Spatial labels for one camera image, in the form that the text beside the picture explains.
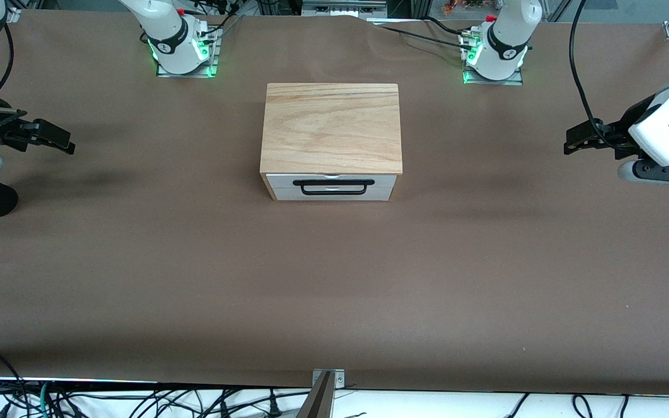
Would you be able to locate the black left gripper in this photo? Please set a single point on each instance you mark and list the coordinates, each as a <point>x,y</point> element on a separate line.
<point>623,133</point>

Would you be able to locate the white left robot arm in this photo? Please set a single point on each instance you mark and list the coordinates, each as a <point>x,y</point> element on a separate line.
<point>509,35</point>

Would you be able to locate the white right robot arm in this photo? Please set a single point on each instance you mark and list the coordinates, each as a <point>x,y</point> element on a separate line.
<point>166,35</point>

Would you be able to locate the wooden drawer cabinet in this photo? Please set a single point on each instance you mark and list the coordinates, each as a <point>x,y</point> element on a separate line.
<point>328,128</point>

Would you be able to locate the orange background items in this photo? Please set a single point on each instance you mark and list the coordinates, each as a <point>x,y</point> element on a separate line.
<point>450,7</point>

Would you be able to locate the grey background box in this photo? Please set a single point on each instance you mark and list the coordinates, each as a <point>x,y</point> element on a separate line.
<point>340,8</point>

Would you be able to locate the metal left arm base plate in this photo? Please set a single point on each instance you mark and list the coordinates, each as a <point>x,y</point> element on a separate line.
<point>514,81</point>

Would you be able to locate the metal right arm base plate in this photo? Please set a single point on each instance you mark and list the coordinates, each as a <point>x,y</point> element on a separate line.
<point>189,75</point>

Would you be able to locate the small metal mounting bracket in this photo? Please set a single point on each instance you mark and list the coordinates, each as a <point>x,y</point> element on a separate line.
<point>339,380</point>

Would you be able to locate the dark camera mount post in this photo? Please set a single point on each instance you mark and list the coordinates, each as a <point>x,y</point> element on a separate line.
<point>317,403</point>

